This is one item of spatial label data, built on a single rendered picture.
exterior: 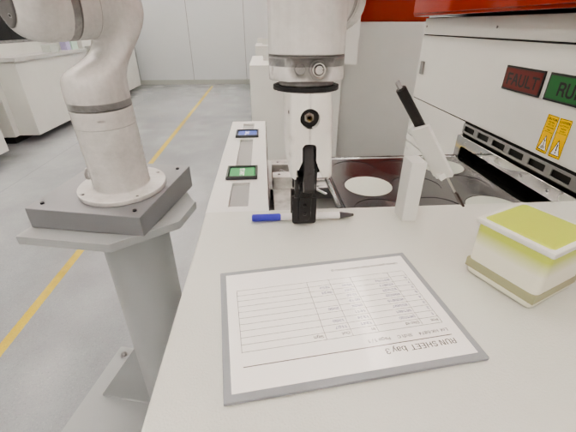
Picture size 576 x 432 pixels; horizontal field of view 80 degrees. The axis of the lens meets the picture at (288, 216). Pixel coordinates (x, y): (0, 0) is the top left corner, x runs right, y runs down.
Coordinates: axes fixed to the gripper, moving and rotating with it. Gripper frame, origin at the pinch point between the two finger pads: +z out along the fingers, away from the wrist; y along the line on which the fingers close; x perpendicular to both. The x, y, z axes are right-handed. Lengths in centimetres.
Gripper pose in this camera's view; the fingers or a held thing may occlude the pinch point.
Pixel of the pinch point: (303, 205)
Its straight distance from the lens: 46.7
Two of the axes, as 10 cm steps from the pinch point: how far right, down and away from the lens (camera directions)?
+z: 0.0, 8.9, 4.6
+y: -0.7, -4.6, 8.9
